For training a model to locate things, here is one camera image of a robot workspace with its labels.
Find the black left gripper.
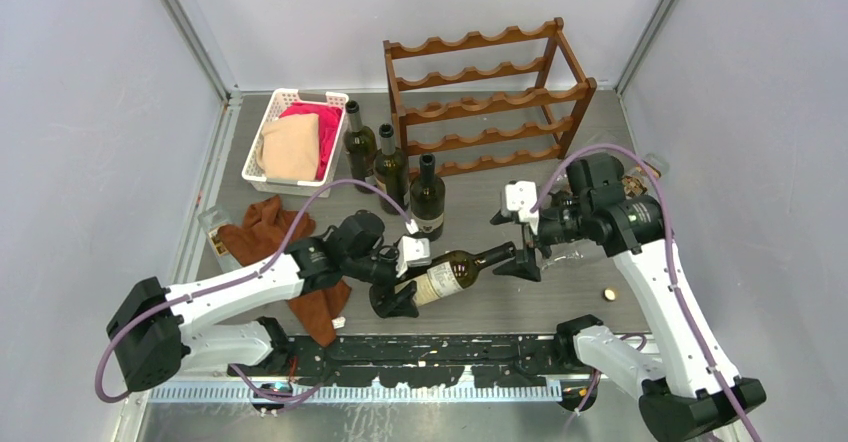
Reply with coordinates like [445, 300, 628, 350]
[343, 246, 420, 315]

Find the dark bottle white label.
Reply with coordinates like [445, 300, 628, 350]
[395, 242, 516, 307]

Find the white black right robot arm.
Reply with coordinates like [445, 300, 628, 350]
[492, 143, 766, 441]

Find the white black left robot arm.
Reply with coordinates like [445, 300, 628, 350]
[106, 210, 431, 393]

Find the clear lying bottle lower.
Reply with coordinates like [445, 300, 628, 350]
[540, 240, 607, 271]

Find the clear bottle brown label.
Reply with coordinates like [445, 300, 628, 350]
[622, 153, 670, 199]

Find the green bottle far left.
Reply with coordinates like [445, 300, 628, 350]
[343, 100, 377, 185]

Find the brown wooden wine rack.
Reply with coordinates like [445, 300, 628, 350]
[383, 17, 598, 176]

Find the clear bottle under towel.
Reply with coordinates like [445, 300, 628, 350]
[197, 205, 241, 273]

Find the brown towel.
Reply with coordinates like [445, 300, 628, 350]
[217, 195, 352, 347]

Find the white plastic basket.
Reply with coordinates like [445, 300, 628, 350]
[241, 88, 349, 196]

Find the peach folded cloth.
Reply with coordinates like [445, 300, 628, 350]
[258, 113, 320, 181]

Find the pink folded cloth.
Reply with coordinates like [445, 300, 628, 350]
[278, 102, 343, 180]

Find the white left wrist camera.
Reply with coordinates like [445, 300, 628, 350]
[396, 219, 432, 278]

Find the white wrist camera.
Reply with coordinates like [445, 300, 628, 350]
[500, 181, 540, 235]
[396, 219, 432, 278]

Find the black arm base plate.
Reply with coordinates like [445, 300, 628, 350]
[241, 334, 591, 389]

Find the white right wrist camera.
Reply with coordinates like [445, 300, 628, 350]
[500, 181, 540, 235]

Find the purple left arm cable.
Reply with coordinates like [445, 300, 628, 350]
[94, 178, 413, 406]

